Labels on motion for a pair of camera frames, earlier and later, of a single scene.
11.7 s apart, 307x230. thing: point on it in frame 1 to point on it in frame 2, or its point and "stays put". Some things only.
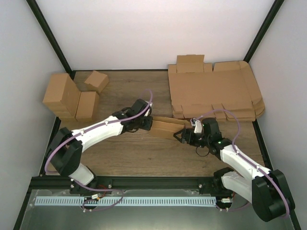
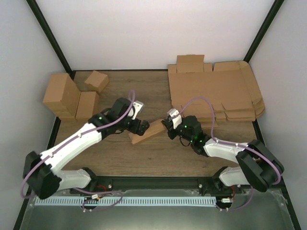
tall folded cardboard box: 62,96 stays put
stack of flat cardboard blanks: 196,87 stays put
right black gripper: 183,140 to 169,124
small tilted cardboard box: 97,81 stays put
